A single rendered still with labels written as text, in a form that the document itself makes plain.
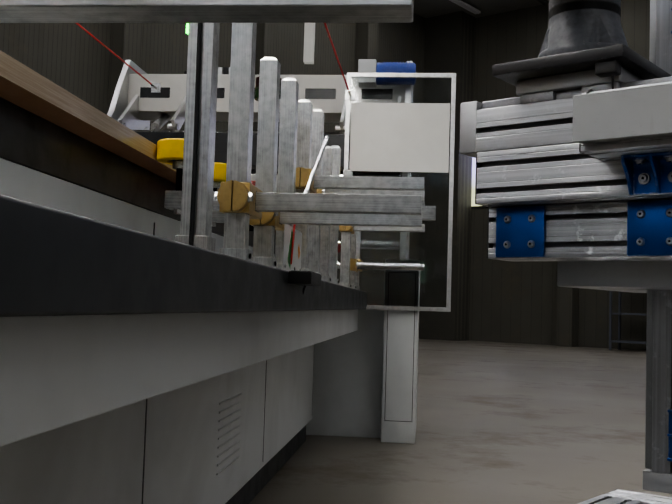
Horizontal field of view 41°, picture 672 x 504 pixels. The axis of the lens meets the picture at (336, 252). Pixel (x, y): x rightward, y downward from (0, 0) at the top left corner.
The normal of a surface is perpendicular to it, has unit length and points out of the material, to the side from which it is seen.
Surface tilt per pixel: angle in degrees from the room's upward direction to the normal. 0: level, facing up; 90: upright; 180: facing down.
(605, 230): 90
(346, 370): 90
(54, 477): 90
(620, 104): 90
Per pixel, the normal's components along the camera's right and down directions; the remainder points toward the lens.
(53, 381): 0.99, 0.03
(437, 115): -0.10, -0.06
